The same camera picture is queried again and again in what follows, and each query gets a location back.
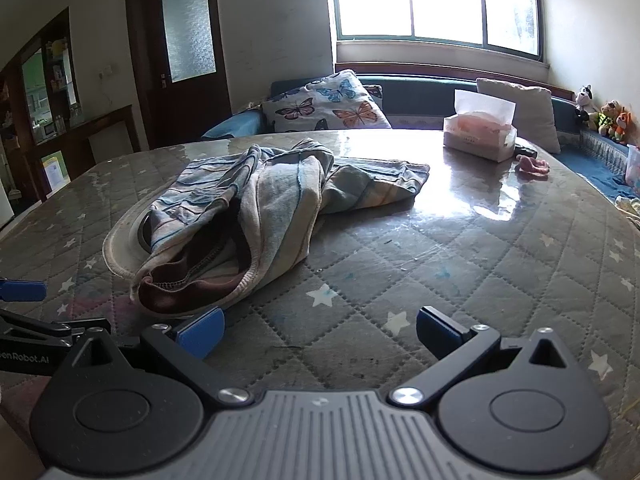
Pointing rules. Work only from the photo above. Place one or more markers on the pink tissue box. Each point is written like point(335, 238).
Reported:
point(475, 135)

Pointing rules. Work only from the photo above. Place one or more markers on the small pink cloth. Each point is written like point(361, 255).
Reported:
point(532, 166)

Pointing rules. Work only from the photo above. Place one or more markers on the light blue cushion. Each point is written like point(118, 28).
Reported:
point(235, 125)

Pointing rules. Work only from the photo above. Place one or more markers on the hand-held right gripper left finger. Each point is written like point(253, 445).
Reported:
point(202, 332)

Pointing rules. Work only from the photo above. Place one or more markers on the dark door with frosted glass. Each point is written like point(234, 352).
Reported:
point(155, 100)

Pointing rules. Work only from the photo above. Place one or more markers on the small black remote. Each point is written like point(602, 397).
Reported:
point(525, 150)

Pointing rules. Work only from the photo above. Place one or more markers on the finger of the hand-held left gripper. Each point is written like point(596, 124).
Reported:
point(22, 290)
point(55, 330)

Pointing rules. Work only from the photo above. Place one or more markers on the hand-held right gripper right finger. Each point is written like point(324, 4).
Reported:
point(435, 332)

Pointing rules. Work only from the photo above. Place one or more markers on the brown plush toy yellow vest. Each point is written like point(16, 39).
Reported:
point(609, 117)

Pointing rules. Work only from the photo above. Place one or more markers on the grey quilted star table cover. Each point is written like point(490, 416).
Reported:
point(400, 270)

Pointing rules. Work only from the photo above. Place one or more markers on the butterfly print pillow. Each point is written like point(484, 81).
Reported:
point(325, 105)

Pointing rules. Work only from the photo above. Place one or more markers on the orange plush toy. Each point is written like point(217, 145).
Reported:
point(621, 127)

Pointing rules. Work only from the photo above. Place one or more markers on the dark wooden cabinet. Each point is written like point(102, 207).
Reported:
point(75, 135)

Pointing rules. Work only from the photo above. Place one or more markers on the blue striped shirt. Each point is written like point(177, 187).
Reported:
point(270, 200)

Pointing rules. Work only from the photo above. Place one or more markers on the window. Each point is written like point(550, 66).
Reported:
point(425, 0)

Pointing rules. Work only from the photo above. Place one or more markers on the black and white plush toy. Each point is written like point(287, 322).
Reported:
point(585, 105)

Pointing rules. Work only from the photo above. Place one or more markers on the beige pillow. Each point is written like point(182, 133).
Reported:
point(530, 110)

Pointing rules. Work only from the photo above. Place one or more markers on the blue bench sofa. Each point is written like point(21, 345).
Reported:
point(425, 95)

